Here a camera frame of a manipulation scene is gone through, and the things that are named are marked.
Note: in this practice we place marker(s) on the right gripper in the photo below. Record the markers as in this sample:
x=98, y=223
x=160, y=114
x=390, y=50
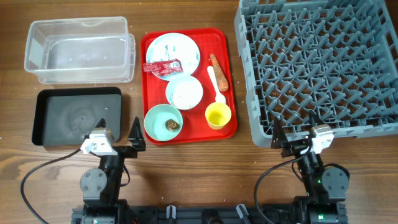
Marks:
x=280, y=140

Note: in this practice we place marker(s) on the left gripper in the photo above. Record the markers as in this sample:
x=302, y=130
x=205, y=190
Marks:
x=137, y=140

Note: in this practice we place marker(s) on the mint green bowl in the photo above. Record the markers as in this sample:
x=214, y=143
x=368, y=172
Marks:
x=154, y=122

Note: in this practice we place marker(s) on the brown food scrap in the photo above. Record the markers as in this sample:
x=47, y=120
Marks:
x=172, y=125

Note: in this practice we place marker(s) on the red snack wrapper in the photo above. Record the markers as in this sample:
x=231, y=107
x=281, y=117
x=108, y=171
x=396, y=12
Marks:
x=163, y=68

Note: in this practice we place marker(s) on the light blue bowl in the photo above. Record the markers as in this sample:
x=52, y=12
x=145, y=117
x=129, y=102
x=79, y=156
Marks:
x=184, y=93

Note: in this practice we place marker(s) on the yellow plastic cup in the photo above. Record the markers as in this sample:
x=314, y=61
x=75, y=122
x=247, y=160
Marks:
x=218, y=115

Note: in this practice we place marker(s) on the white plastic spoon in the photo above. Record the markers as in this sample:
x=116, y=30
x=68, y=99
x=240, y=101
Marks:
x=219, y=97

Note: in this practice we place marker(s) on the orange carrot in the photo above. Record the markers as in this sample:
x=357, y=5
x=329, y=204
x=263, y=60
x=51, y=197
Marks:
x=222, y=82

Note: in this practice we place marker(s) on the light blue plate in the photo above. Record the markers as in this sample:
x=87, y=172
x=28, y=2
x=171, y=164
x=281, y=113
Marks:
x=187, y=69

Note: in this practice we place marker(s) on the white tissue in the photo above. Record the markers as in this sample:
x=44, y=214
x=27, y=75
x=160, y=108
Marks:
x=183, y=50

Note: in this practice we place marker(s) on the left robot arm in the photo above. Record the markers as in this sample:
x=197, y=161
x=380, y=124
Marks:
x=101, y=185

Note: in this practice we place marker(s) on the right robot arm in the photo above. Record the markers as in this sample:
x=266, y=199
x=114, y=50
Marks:
x=325, y=184

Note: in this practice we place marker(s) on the grey dishwasher rack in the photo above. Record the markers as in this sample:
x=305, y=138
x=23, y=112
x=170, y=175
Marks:
x=335, y=58

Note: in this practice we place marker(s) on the black plastic tray bin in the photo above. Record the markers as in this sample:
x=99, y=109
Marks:
x=64, y=117

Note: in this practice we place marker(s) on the red serving tray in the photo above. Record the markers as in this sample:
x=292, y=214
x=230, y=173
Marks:
x=195, y=127

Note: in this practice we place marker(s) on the clear plastic bin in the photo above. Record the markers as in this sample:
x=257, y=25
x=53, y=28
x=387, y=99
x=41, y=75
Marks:
x=81, y=51

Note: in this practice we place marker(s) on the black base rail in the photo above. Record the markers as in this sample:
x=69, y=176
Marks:
x=202, y=214

